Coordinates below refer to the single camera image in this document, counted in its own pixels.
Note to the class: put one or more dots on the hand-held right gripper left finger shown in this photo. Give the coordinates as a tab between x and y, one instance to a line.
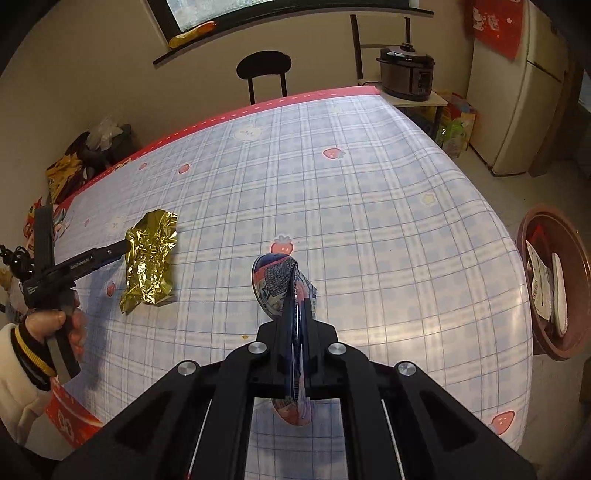
277	360

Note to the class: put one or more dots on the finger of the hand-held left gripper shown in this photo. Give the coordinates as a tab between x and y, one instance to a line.
99	255

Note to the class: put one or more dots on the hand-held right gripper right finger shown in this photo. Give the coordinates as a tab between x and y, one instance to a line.
323	360

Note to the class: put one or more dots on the gold foil wrapper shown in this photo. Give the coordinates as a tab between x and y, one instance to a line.
152	263

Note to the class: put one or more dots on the colourful snack wrapper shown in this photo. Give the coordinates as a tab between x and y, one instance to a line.
272	281

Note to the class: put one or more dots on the brown plastic basin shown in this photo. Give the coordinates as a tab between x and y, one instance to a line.
568	346

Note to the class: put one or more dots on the person's left forearm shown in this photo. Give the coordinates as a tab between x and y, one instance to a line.
18	397

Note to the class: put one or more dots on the person's left hand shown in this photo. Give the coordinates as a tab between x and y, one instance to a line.
48	323

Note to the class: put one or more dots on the yellow snack bag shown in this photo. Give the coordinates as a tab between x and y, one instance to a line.
64	175

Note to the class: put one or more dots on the dark bag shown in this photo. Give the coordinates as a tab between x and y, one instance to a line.
120	152

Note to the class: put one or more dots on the clear plastic bag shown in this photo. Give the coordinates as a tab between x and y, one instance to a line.
106	131

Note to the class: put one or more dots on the white packet with black marks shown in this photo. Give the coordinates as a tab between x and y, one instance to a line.
538	277

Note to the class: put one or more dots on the yellow snack packet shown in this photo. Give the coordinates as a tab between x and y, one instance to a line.
189	36

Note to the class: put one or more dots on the black round stool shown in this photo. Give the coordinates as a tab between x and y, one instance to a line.
263	62

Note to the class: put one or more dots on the green printed bag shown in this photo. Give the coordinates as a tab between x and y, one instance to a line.
455	131

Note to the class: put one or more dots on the small side table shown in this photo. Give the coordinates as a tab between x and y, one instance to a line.
434	99

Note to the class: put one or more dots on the dark electric cooker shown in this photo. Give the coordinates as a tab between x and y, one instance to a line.
401	74

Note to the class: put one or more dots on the white refrigerator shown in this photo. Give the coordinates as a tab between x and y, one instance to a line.
517	115

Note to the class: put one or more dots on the brown wooden door frame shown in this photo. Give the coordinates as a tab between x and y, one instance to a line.
549	152

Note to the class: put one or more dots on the dark wooden chair frame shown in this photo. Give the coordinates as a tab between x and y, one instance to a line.
354	46

